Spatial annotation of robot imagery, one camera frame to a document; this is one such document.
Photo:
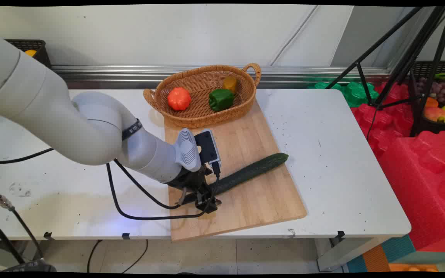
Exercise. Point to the purple grape bunch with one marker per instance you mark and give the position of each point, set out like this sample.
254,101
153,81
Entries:
442,90

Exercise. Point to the dark fruit basket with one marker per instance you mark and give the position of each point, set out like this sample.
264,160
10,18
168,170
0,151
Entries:
435,127

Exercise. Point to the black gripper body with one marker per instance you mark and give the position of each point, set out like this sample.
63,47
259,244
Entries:
189,178

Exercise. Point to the orange red tomato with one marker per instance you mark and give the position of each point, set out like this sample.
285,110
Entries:
179,99

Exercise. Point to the white table leg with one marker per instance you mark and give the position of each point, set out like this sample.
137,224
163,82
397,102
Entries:
346,255

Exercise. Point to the black table edge clip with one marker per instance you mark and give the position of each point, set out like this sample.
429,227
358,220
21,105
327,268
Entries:
340,234
48,235
126,236

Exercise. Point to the wooden cutting board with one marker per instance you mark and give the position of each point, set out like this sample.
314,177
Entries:
245,185

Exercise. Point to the orange fruit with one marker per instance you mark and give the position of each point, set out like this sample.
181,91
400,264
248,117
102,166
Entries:
431,102

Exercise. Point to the long dark green cucumber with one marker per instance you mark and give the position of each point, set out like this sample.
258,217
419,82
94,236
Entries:
251,170

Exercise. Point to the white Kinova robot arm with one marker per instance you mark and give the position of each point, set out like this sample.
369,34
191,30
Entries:
52,112

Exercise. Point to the blue orange foam mat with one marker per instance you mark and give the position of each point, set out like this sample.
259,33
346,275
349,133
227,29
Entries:
396,249

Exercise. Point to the green foam mat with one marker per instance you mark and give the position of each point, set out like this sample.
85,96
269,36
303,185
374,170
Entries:
355,94

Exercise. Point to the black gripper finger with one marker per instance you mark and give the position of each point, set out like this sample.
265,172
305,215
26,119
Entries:
181,197
206,201

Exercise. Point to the yellow vegetable in dark basket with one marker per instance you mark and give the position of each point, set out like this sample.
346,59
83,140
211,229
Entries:
31,53

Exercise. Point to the black stand base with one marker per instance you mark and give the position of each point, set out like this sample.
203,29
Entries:
33,266

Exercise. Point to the large red foam block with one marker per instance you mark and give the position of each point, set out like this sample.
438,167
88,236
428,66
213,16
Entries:
419,185

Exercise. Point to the black tripod stand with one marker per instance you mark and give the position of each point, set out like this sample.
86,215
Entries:
411,58

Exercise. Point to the yellow bell pepper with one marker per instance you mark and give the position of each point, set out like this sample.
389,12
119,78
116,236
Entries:
230,84

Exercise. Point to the low red foam mat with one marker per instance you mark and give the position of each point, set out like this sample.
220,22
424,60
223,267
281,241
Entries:
384,123

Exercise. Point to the red yellow mango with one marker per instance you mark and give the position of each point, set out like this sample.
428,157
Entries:
434,114

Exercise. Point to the metal wall rail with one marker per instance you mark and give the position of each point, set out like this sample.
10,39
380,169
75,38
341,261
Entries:
129,75

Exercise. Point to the dark woven storage basket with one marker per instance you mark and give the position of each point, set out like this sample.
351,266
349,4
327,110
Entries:
43,50

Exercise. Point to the green bell pepper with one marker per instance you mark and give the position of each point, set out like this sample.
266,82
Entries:
221,100

